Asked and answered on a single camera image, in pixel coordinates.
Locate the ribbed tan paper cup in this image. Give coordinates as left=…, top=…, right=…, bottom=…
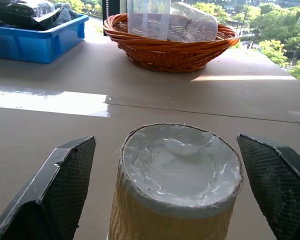
left=107, top=122, right=244, bottom=240

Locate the orange wicker basket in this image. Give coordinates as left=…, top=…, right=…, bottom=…
left=102, top=13, right=240, bottom=73

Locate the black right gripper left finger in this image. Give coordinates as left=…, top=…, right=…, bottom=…
left=0, top=135, right=97, bottom=240

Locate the black bag in clear plastic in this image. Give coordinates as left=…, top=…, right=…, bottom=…
left=0, top=0, right=62, bottom=27

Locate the dark window frame post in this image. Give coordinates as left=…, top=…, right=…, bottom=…
left=101, top=0, right=128, bottom=37

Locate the blue plastic bin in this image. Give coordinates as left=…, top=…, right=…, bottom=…
left=0, top=13, right=90, bottom=65

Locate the clear plastic cup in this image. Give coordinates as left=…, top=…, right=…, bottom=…
left=126, top=0, right=177, bottom=41
left=166, top=1, right=219, bottom=43

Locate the grey cloth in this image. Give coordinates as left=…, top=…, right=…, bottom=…
left=46, top=6, right=80, bottom=27

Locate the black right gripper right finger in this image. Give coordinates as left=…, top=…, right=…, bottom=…
left=236, top=133, right=300, bottom=240

